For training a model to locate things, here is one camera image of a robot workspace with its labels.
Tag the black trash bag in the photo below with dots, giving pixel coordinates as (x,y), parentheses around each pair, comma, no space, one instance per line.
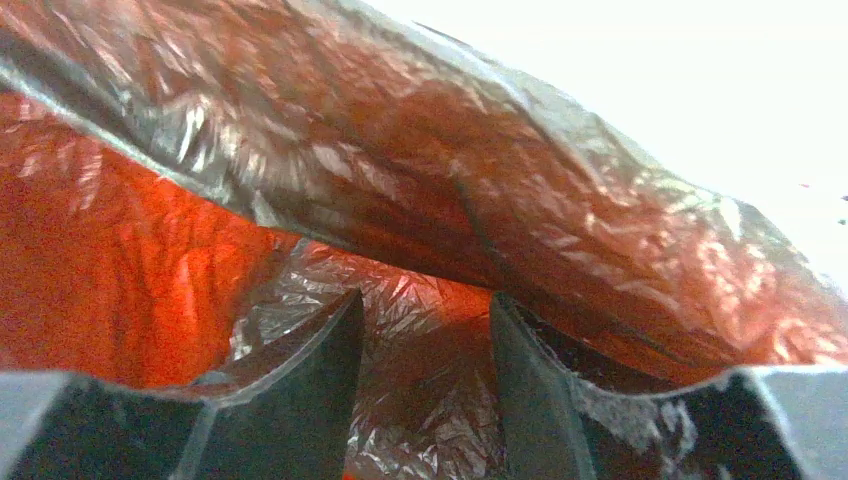
(184,182)

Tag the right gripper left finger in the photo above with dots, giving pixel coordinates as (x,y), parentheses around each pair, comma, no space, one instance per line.
(281,412)

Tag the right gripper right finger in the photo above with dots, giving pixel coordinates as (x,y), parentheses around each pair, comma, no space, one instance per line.
(569,412)

